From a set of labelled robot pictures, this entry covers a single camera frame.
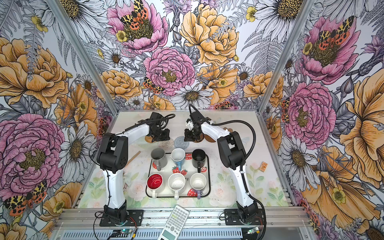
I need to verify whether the grey mug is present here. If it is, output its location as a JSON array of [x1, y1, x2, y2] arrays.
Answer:
[[151, 148, 168, 171]]

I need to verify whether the wooden stick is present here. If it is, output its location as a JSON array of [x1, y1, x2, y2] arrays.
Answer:
[[126, 151, 141, 166]]

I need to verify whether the left green circuit board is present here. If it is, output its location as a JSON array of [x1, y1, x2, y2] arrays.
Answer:
[[111, 229, 137, 238]]

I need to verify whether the red mug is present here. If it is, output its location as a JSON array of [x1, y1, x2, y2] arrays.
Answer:
[[147, 174, 165, 199]]

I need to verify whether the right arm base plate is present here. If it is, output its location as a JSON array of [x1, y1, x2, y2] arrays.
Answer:
[[224, 209, 265, 226]]

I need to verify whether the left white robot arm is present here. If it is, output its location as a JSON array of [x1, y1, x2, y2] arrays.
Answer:
[[96, 112, 176, 226]]

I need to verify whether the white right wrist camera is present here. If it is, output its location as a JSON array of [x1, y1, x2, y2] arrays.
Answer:
[[186, 119, 194, 131]]

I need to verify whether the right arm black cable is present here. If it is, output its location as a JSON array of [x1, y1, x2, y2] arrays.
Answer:
[[188, 103, 268, 240]]

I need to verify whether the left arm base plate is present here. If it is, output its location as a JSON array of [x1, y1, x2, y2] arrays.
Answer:
[[99, 210, 144, 227]]

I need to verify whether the strawberry print serving tray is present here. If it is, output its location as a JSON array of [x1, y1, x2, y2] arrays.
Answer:
[[146, 153, 211, 200]]

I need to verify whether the purple white mug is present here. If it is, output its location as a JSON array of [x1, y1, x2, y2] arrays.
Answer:
[[190, 173, 207, 200]]

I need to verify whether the blue white mug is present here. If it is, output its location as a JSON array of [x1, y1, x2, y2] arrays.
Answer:
[[171, 148, 186, 171]]

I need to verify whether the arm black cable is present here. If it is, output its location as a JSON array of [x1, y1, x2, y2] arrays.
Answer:
[[88, 113, 176, 240], [188, 103, 268, 240]]

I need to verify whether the white woven round coaster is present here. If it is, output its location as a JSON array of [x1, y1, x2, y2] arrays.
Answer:
[[158, 139, 175, 152]]

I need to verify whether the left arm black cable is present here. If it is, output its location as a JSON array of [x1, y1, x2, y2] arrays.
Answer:
[[88, 113, 176, 240]]

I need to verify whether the woven rattan round coaster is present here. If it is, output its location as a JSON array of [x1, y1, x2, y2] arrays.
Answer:
[[145, 136, 156, 143]]

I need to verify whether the small orange biscuit tile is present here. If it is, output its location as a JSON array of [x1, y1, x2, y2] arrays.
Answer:
[[259, 162, 268, 173]]

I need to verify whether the black mug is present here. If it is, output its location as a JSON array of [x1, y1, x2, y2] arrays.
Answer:
[[192, 149, 206, 173]]

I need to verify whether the white calculator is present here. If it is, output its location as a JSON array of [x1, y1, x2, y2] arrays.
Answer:
[[158, 205, 190, 240]]

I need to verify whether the blue grey fabric coaster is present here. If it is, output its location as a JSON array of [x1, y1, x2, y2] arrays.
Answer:
[[174, 136, 190, 150]]

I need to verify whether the brown round wooden coaster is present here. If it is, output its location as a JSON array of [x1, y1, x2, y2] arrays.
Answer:
[[204, 135, 216, 143]]

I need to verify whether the green circuit board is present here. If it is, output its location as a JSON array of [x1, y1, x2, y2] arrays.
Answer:
[[247, 227, 260, 235], [111, 229, 137, 238]]

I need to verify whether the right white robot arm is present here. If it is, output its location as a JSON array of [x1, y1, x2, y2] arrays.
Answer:
[[185, 111, 260, 223]]

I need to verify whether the right green circuit board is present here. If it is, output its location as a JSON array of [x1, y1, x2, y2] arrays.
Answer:
[[247, 227, 260, 235]]

